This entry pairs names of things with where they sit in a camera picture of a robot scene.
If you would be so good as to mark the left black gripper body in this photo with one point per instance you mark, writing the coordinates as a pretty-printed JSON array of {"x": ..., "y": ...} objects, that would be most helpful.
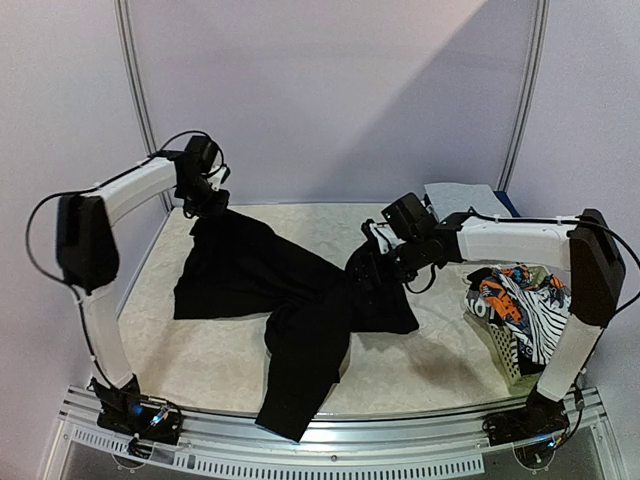
[{"x": 200, "y": 201}]

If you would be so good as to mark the aluminium front rail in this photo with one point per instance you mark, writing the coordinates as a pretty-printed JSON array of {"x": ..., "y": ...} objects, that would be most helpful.
[{"x": 445, "y": 444}]

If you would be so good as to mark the left aluminium corner post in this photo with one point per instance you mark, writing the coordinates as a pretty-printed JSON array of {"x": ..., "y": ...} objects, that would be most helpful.
[{"x": 133, "y": 74}]

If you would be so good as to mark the white perforated laundry basket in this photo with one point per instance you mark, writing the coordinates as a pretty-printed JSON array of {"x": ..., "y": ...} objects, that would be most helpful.
[{"x": 519, "y": 372}]

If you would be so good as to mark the right aluminium corner post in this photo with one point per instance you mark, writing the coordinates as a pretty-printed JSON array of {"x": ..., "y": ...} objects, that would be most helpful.
[{"x": 527, "y": 91}]

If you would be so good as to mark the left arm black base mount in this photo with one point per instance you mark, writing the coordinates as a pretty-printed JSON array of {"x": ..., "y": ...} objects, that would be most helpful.
[{"x": 127, "y": 411}]

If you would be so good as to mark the folded blue garment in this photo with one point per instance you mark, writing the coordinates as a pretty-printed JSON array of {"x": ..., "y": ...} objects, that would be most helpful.
[{"x": 504, "y": 199}]

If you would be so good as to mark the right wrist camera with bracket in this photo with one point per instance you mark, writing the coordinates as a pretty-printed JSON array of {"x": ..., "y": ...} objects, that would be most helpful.
[{"x": 382, "y": 235}]

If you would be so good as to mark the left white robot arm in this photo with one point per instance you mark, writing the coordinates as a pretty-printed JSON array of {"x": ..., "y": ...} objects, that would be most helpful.
[{"x": 86, "y": 249}]

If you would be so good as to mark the black white striped garment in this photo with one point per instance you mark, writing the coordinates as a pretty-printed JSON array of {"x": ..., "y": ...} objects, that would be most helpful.
[{"x": 537, "y": 317}]

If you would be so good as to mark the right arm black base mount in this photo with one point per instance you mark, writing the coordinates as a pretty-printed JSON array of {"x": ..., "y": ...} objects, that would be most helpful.
[{"x": 539, "y": 418}]

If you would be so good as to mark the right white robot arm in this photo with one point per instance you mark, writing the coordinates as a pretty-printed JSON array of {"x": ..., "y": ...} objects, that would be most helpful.
[{"x": 582, "y": 251}]

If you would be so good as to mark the aluminium corner post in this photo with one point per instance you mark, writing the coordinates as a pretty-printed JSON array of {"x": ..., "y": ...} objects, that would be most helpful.
[
  {"x": 133, "y": 74},
  {"x": 527, "y": 91}
]

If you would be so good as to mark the grey tank top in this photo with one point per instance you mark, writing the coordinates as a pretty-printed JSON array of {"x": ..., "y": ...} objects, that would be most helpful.
[{"x": 447, "y": 198}]

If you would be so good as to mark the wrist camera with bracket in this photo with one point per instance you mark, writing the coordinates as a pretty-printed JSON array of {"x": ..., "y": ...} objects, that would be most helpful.
[
  {"x": 218, "y": 176},
  {"x": 382, "y": 235}
]

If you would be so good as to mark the colourful graphic print garment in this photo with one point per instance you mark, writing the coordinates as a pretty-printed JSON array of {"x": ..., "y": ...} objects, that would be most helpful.
[{"x": 527, "y": 277}]

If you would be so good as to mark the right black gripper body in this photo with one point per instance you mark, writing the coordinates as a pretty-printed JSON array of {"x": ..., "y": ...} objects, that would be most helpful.
[{"x": 373, "y": 261}]

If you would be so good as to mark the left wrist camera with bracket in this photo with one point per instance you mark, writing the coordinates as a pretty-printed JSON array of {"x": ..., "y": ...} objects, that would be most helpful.
[{"x": 218, "y": 176}]

